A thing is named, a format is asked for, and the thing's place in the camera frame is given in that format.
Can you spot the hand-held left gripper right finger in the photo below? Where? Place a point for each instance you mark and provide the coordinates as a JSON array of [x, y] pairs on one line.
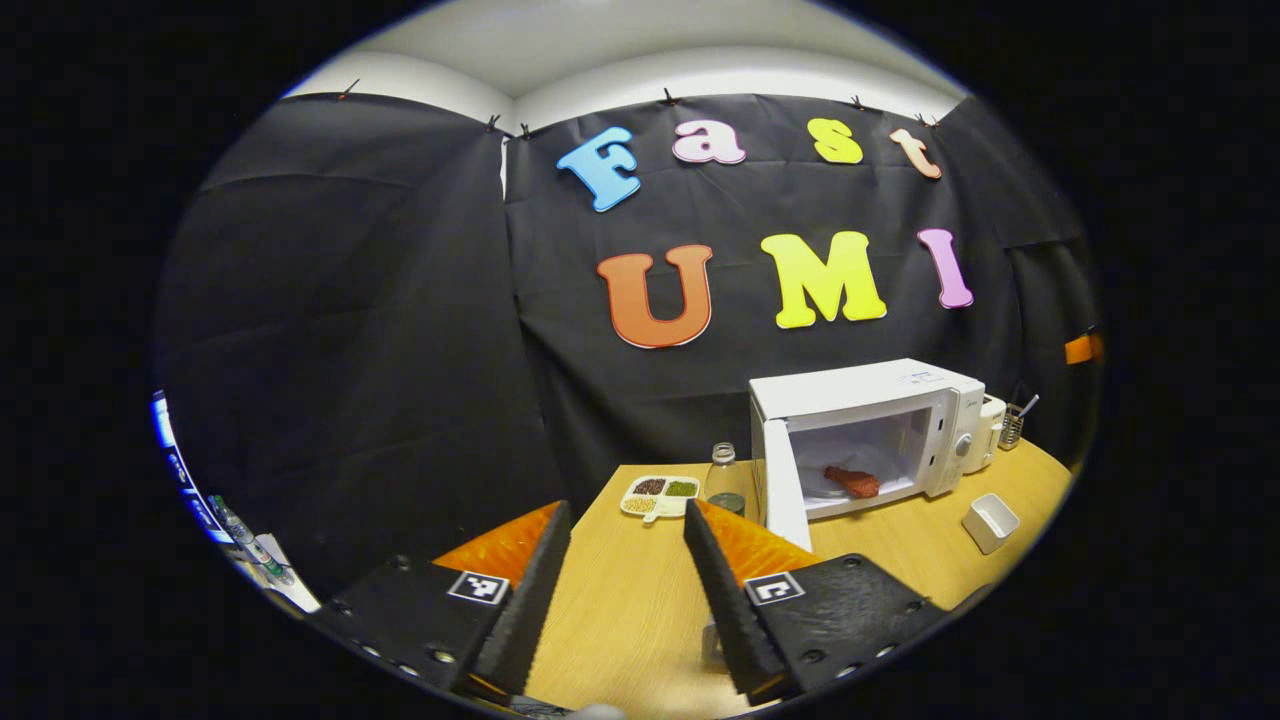
[[735, 620]]

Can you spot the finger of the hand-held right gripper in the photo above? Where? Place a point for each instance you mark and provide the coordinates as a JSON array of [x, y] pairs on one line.
[[1080, 349]]

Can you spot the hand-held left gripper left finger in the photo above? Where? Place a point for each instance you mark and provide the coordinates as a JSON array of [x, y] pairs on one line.
[[530, 610]]

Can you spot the red meat piece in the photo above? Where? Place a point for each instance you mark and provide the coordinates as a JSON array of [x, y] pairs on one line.
[[855, 482]]

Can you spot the white microwave oven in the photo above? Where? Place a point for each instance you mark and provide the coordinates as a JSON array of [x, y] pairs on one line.
[[850, 390]]

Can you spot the utensil in holder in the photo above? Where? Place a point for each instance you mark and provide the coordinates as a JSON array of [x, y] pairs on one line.
[[1030, 402]]

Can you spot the small square utensil holder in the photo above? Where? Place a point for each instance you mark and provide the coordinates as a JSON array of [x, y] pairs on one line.
[[1011, 430]]

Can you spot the cream toaster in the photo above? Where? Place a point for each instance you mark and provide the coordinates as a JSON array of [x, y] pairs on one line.
[[988, 430]]

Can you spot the glass jar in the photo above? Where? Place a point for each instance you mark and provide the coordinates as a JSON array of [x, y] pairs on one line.
[[722, 480]]

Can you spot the divided plate with beans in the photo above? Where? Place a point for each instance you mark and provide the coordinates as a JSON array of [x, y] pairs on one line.
[[660, 500]]

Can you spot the small white rectangular dish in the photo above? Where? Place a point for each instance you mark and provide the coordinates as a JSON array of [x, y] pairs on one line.
[[990, 520]]

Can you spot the white side table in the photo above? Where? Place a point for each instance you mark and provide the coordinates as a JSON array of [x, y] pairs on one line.
[[295, 598]]

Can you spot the plastic bottle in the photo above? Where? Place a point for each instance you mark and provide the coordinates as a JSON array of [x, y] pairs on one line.
[[245, 530]]

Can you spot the black backdrop cloth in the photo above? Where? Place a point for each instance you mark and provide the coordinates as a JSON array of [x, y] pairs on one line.
[[350, 350]]

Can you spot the bright display screen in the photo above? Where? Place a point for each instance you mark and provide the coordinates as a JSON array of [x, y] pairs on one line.
[[185, 480]]

